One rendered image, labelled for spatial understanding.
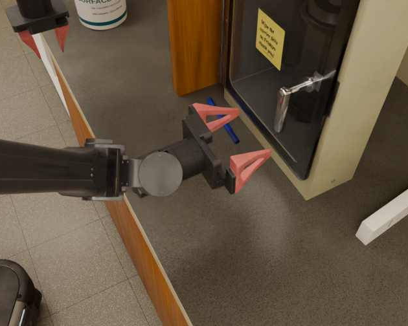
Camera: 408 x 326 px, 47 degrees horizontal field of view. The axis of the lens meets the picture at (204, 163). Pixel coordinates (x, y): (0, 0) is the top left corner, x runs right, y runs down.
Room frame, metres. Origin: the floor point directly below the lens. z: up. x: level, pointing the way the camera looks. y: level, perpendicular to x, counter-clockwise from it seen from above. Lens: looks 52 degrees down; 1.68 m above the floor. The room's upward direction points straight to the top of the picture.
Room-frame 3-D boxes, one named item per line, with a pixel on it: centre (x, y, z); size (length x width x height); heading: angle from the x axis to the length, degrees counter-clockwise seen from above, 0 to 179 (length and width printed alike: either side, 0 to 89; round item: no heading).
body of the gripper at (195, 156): (0.44, 0.03, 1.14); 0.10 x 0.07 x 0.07; 27
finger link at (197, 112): (0.50, -0.02, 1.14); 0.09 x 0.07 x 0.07; 117
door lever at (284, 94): (0.52, -0.14, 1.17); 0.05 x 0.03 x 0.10; 118
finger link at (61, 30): (0.75, 0.30, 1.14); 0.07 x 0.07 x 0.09; 28
